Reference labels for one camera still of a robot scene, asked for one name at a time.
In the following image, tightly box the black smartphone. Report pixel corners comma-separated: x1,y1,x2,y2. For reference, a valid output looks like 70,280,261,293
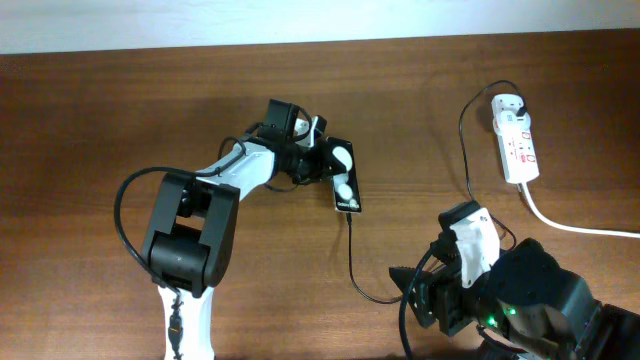
327,137,362,213

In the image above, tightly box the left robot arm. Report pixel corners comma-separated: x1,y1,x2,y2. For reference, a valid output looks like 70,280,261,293
141,100,354,359

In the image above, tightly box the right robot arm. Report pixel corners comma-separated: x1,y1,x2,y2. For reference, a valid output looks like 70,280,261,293
389,238,639,359

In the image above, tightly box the white charger adapter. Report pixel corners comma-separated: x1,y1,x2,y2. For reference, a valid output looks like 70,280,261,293
493,110,531,136

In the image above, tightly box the white power strip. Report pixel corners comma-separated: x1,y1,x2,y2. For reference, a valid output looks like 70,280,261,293
491,94,539,184

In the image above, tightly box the black right camera cable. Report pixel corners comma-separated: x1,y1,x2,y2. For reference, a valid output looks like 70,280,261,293
398,242,451,360

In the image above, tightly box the black camera cable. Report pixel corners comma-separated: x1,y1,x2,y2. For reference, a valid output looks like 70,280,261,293
113,107,314,360
398,242,451,360

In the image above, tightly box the black left camera cable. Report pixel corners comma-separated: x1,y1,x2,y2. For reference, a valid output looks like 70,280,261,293
113,107,314,360

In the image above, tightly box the white power strip cord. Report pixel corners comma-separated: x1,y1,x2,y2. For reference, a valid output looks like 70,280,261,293
517,181,640,239

